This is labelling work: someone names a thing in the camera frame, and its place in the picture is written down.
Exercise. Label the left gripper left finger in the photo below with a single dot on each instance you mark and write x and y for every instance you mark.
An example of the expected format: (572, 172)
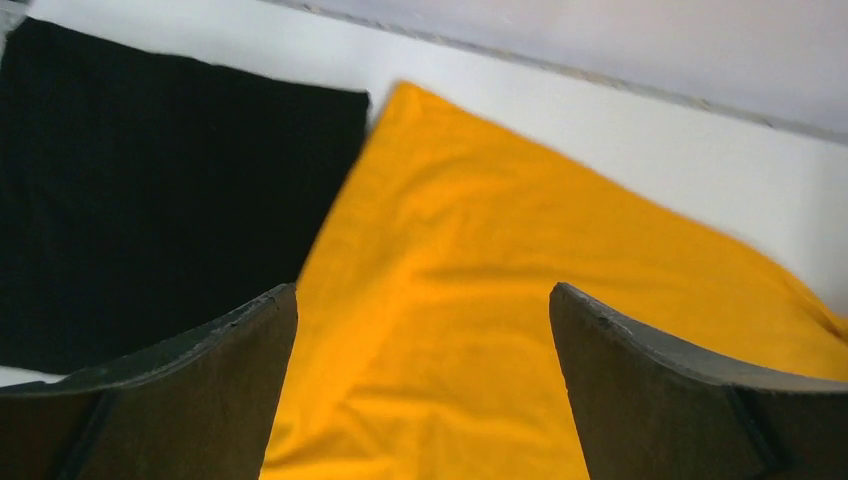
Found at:
(199, 405)

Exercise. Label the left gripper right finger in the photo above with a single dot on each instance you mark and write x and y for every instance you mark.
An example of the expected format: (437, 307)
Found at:
(649, 405)

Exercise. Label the yellow t shirt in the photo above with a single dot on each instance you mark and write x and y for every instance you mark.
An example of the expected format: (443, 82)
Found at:
(424, 348)

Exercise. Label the folded black t shirt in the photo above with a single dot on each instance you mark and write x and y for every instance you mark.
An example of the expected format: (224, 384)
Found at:
(143, 194)

